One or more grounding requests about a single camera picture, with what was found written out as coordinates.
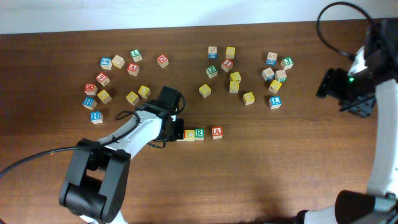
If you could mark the red number 6 block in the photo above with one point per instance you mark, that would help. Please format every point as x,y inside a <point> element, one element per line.
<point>103,79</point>

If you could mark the green letter R block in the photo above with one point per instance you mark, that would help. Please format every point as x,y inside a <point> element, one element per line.
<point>199,134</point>

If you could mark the wooden block blue edge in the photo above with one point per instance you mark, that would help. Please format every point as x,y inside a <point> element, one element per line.
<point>268,74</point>

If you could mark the yellow block far left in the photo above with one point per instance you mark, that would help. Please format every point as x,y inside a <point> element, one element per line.
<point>104,96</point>

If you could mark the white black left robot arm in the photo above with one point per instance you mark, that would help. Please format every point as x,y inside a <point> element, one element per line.
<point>95,183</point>

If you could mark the green letter Z block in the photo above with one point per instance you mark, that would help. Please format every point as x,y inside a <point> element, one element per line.
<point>211,71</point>

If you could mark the red letter a block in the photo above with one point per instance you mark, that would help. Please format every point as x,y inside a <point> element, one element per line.
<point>133,69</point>
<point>217,132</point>

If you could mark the plain wooden block left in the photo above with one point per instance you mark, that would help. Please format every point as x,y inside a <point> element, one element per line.
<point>118,61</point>

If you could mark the green letter L block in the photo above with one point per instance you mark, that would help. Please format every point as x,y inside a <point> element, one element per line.
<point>136,55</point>

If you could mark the yellow block left lower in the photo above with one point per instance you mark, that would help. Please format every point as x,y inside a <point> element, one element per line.
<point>132,98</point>

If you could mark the wooden block blue side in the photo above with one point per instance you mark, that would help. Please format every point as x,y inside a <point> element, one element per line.
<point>212,52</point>

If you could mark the yellow block tilted right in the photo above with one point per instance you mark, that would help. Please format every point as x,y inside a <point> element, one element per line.
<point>275,86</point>

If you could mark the blue letter h block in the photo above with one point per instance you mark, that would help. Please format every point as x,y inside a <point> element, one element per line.
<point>96,117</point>
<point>89,103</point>

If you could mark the yellow block middle upper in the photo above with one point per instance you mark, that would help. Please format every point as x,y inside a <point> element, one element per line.
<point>235,77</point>

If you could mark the blue letter H block upper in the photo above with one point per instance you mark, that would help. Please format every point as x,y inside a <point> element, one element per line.
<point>89,103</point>

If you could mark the yellow block lower right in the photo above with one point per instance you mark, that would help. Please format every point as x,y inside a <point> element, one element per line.
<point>248,98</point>

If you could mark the red letter C block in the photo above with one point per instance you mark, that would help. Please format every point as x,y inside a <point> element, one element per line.
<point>162,60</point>

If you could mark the yellow block top centre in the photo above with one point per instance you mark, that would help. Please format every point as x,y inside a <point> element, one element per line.
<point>230,53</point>

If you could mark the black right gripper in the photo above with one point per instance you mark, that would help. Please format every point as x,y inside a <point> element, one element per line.
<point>330,86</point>

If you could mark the yellow block left upper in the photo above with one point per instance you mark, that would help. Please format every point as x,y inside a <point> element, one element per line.
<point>144,91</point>

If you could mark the wooden block green edge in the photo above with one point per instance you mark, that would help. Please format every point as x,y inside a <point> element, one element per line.
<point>280,75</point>

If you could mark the blue block top left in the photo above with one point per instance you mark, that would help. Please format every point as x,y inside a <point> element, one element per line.
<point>106,63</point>

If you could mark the blue letter H block lower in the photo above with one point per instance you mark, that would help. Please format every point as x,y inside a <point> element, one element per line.
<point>96,117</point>

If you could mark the red letter M block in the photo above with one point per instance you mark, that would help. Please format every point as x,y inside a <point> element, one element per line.
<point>91,89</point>

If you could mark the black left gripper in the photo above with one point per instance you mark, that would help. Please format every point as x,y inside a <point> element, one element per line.
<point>179,133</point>

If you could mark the yellow letter C block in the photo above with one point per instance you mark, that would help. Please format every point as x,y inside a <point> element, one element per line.
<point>189,135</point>

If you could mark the blue letter L block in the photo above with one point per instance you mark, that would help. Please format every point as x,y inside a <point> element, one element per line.
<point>275,102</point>

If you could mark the green letter J block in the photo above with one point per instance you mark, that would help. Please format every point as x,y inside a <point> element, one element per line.
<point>287,63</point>

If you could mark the yellow block middle lower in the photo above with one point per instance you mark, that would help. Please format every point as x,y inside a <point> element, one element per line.
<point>233,86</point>

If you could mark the wooden block blue bottom right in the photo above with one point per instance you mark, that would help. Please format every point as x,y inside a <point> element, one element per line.
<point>271,58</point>

